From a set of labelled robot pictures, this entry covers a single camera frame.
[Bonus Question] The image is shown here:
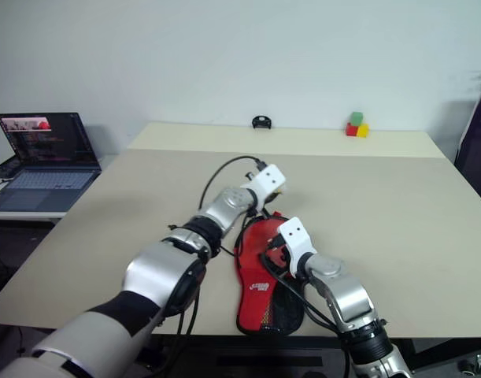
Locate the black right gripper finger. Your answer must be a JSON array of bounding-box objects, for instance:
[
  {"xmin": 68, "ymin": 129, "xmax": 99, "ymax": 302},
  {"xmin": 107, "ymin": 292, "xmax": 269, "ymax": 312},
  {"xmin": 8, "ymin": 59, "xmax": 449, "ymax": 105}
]
[{"xmin": 259, "ymin": 251, "xmax": 286, "ymax": 280}]

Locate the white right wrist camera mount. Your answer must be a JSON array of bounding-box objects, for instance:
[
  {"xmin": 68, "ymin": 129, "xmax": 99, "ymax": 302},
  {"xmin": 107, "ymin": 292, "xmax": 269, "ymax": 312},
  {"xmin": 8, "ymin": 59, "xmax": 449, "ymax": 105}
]
[{"xmin": 277, "ymin": 217, "xmax": 318, "ymax": 276}]

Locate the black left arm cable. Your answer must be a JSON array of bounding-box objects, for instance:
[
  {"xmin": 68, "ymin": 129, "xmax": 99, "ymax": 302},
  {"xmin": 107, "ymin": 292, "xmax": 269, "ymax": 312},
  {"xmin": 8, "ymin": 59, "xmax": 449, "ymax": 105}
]
[{"xmin": 199, "ymin": 155, "xmax": 269, "ymax": 216}]

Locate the open dark laptop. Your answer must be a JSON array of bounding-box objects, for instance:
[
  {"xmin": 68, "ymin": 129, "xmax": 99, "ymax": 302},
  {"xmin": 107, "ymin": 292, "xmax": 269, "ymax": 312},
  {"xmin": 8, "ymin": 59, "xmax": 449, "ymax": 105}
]
[{"xmin": 0, "ymin": 112, "xmax": 103, "ymax": 214}]

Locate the black mesh office chair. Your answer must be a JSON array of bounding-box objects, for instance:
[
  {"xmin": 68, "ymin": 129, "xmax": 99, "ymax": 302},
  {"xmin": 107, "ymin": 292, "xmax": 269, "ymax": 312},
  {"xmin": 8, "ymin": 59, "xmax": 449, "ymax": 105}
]
[{"xmin": 453, "ymin": 80, "xmax": 481, "ymax": 191}]

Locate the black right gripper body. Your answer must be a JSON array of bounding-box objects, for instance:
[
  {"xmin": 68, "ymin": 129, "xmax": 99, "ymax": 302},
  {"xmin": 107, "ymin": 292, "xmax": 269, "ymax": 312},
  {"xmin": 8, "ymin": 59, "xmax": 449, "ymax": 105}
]
[{"xmin": 266, "ymin": 233, "xmax": 294, "ymax": 277}]

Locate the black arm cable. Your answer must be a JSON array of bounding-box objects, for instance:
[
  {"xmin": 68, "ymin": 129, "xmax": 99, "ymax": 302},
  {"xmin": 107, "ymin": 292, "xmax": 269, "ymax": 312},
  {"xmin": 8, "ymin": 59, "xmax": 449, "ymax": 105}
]
[
  {"xmin": 263, "ymin": 251, "xmax": 353, "ymax": 378},
  {"xmin": 199, "ymin": 155, "xmax": 269, "ymax": 216}
]

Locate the caster wheel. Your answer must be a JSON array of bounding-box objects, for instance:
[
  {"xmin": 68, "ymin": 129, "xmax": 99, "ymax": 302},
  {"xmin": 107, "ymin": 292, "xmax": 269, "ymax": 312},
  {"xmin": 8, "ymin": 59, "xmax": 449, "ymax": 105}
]
[{"xmin": 459, "ymin": 353, "xmax": 481, "ymax": 374}]

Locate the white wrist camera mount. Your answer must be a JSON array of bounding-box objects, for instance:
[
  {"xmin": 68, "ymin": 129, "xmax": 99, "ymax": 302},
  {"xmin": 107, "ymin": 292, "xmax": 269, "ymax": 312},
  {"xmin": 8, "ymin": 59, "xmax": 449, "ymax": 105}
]
[
  {"xmin": 277, "ymin": 217, "xmax": 318, "ymax": 276},
  {"xmin": 239, "ymin": 165, "xmax": 287, "ymax": 209}
]

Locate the black handheld controller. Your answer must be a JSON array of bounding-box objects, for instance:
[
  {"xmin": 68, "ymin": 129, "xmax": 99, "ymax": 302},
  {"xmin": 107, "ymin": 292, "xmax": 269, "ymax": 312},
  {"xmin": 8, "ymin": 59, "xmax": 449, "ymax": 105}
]
[{"xmin": 0, "ymin": 156, "xmax": 23, "ymax": 181}]

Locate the red and black paddle case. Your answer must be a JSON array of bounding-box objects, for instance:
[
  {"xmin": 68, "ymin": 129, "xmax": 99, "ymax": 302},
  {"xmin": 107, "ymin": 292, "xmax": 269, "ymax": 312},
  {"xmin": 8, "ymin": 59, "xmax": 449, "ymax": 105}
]
[{"xmin": 233, "ymin": 211, "xmax": 306, "ymax": 337}]

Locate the small black clamp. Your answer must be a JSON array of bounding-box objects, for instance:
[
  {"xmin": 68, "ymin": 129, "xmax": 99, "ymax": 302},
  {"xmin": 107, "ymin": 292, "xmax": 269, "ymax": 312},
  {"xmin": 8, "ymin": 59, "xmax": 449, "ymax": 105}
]
[{"xmin": 251, "ymin": 114, "xmax": 274, "ymax": 130}]

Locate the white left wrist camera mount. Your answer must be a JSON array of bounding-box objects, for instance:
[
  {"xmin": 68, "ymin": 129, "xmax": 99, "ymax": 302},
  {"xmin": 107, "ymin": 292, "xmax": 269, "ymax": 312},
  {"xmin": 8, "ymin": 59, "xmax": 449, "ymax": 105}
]
[{"xmin": 239, "ymin": 165, "xmax": 287, "ymax": 209}]

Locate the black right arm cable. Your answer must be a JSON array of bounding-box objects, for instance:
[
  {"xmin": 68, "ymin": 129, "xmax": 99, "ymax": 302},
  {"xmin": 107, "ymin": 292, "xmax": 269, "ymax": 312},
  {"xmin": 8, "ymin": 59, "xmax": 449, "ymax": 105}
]
[{"xmin": 263, "ymin": 251, "xmax": 353, "ymax": 378}]

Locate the black table frame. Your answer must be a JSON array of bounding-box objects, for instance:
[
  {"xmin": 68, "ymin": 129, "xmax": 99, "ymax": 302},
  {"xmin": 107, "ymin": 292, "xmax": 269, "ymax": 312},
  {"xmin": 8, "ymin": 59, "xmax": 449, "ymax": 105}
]
[{"xmin": 137, "ymin": 333, "xmax": 481, "ymax": 378}]

